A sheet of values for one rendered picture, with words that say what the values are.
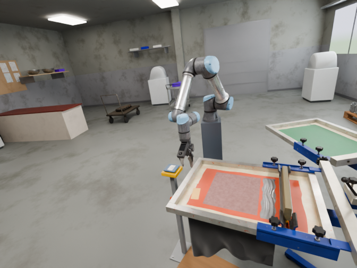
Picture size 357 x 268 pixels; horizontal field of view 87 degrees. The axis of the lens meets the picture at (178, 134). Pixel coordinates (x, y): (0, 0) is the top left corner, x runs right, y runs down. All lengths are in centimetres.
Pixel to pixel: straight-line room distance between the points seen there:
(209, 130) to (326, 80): 582
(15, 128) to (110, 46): 511
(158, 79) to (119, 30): 291
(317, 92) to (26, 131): 878
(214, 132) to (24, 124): 612
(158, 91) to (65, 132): 391
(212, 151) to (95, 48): 903
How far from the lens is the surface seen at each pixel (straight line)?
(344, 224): 113
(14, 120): 730
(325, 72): 718
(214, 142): 178
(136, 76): 945
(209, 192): 127
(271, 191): 131
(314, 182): 141
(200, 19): 884
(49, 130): 655
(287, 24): 917
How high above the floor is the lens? 176
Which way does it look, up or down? 22 degrees down
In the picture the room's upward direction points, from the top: 7 degrees counter-clockwise
